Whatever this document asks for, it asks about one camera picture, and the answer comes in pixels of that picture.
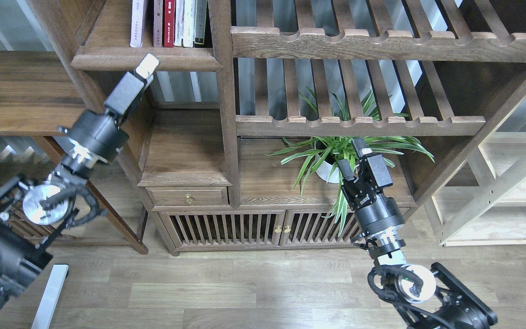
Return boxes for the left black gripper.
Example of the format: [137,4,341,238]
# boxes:
[57,53,159,166]

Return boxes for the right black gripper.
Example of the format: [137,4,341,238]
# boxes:
[337,137,405,238]

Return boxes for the pale lavender book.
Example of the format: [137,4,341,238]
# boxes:
[129,0,148,48]

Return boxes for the dark maroon book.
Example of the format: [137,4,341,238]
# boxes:
[153,0,163,48]

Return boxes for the red paperback book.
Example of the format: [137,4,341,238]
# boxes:
[163,0,176,48]

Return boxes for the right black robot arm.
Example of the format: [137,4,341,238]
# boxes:
[338,138,498,329]

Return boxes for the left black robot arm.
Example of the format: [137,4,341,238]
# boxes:
[0,53,159,310]

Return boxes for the green spider plant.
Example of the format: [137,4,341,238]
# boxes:
[266,87,435,235]

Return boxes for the white plant pot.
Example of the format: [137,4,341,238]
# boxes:
[316,155,342,184]

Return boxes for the dark wooden bookshelf cabinet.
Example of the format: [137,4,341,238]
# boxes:
[28,0,526,255]

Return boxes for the white striped upright book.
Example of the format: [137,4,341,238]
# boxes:
[182,0,196,48]

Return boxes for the brass drawer knob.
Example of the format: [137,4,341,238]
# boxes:
[184,194,194,205]

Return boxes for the grey dark upright book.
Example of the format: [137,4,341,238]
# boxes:
[194,0,207,48]

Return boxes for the white base bar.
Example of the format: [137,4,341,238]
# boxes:
[31,264,69,329]

